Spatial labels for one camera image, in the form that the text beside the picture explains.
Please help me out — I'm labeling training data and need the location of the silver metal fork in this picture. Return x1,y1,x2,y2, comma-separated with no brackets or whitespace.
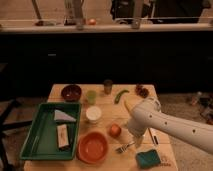
115,142,135,154

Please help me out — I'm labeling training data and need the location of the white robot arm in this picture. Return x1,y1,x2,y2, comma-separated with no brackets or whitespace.
124,97,213,154

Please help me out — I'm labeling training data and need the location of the orange bowl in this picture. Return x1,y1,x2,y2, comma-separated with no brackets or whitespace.
77,132,109,164

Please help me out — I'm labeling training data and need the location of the dark purple bowl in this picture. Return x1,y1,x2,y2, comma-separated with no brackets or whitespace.
61,84,82,102

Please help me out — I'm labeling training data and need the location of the teal sponge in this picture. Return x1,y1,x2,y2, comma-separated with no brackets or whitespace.
135,149,161,169

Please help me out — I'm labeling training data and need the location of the orange fruit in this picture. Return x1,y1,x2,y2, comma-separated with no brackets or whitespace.
108,124,122,138

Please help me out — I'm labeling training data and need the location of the yellow banana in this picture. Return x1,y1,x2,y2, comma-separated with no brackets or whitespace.
124,100,133,112

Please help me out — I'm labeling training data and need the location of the red brown toy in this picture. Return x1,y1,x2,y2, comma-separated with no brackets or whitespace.
135,84,149,98

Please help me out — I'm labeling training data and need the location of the white cup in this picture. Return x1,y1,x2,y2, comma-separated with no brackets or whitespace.
86,106,102,124

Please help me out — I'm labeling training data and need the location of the metal can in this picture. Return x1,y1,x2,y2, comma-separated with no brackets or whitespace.
103,79,113,95

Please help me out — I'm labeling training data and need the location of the green cup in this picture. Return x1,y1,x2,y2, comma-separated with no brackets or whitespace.
86,90,97,105

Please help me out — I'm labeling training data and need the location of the white rectangular box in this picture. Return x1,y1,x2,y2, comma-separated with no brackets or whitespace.
57,124,69,149

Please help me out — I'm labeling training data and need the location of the grey wedge block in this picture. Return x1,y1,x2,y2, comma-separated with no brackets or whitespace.
54,110,76,122

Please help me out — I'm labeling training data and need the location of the green plastic tray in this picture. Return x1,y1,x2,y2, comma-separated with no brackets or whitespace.
20,102,81,160

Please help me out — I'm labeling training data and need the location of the orange ball on shelf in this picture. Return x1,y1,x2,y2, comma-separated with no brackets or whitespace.
88,18,97,25

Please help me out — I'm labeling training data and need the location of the black office chair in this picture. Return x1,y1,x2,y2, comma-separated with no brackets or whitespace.
0,61,34,171

